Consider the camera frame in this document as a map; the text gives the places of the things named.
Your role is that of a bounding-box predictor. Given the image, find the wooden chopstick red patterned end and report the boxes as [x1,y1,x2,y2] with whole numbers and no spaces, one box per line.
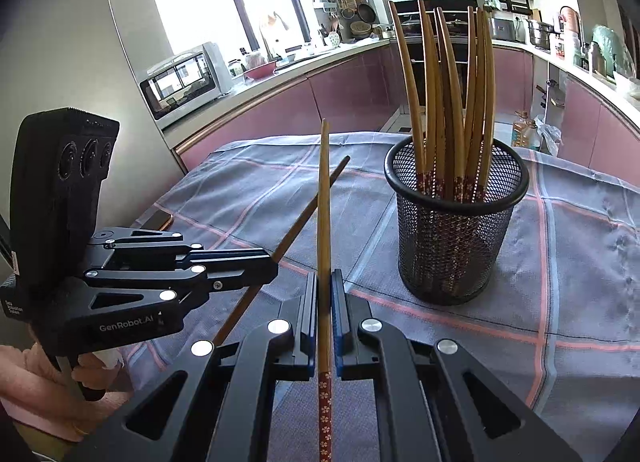
[212,156,351,345]
[316,119,335,462]

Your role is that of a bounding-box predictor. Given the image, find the green dome in plastic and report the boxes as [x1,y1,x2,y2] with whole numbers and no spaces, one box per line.
[592,24,632,79]

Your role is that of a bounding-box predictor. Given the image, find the steel stockpot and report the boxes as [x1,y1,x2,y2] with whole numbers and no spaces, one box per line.
[526,19,555,50]

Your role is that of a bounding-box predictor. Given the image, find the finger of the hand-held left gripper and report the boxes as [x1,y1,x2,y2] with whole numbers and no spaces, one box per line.
[89,227,271,265]
[84,254,279,303]

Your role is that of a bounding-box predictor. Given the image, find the person's left forearm pink sleeve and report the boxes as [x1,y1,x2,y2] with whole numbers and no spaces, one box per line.
[0,342,108,443]

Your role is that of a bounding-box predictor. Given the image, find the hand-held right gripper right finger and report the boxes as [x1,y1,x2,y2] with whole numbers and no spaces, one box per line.
[330,269,583,462]

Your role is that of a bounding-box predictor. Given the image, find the red basin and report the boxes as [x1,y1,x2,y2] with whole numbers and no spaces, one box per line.
[243,61,277,81]

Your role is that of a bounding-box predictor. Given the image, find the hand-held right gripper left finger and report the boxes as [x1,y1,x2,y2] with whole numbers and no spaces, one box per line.
[62,269,321,462]

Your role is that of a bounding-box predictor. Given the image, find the bunch of wooden chopsticks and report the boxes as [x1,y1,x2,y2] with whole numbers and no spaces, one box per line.
[389,0,497,203]

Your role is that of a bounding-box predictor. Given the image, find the pink base cabinets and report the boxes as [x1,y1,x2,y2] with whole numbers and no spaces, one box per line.
[170,44,401,173]
[492,47,640,173]

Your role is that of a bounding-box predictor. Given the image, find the white microwave oven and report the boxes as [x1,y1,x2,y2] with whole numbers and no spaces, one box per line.
[139,42,234,122]

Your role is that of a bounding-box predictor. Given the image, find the built-in black oven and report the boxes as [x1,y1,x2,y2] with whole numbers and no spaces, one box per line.
[389,0,493,38]

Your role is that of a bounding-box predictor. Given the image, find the person's left hand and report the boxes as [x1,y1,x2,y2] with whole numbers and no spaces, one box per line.
[70,347,123,400]

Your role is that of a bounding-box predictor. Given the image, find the grey plaid tablecloth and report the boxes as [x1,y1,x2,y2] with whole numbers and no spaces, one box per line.
[120,131,640,462]

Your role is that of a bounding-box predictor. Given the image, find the black mesh holder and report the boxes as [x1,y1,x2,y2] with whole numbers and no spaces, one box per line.
[384,134,530,305]

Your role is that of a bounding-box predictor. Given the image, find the clear plastic bag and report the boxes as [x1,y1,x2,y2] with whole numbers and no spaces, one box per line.
[532,116,563,155]

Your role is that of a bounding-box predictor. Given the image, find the silver countertop appliance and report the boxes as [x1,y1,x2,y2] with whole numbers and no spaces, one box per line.
[491,17,523,42]

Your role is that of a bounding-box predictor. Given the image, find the silver refrigerator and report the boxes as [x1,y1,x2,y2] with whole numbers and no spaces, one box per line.
[30,0,190,180]

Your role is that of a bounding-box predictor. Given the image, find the pink kettle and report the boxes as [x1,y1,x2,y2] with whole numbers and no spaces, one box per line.
[559,6,582,38]

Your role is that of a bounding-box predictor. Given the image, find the dark smartphone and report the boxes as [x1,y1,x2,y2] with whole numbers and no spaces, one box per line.
[132,211,175,232]

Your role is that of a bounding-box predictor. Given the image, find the yellow oil bottle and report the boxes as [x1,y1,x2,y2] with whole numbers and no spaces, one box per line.
[511,111,537,149]

